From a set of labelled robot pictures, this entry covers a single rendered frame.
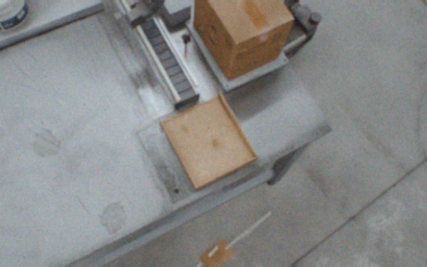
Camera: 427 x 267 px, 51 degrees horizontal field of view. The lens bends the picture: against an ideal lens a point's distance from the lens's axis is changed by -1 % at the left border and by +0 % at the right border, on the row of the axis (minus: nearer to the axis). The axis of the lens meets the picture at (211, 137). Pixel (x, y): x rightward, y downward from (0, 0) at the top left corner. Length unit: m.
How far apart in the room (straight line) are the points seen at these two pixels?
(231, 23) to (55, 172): 0.83
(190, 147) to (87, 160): 0.38
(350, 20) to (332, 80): 0.48
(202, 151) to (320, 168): 1.12
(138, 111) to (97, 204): 0.38
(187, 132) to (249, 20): 0.47
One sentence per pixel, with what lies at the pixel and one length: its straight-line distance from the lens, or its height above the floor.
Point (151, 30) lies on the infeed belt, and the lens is 1.87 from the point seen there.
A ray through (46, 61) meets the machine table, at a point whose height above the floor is 0.83.
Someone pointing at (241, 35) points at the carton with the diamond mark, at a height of 1.12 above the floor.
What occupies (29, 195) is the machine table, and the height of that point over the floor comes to 0.83.
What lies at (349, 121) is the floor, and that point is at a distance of 2.83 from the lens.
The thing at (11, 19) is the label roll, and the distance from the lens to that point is 1.93.
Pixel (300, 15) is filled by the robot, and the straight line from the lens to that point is 2.76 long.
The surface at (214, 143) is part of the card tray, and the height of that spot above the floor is 0.83.
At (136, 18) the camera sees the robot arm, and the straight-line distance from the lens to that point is 1.63.
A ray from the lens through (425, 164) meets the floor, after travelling 2.93.
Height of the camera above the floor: 2.42
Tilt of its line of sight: 68 degrees down
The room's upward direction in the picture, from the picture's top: 11 degrees clockwise
